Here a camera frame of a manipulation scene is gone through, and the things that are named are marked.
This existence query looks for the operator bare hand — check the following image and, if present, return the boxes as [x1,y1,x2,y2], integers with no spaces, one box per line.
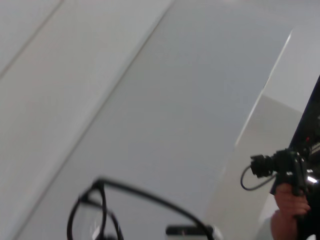
[274,183,311,219]

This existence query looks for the operator forearm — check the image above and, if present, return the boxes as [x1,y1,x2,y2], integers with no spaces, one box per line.
[270,211,305,240]

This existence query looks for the black glasses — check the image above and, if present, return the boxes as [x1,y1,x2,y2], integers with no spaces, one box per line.
[66,176,215,240]

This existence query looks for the black machine housing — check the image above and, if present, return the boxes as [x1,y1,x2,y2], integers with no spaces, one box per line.
[287,74,320,191]

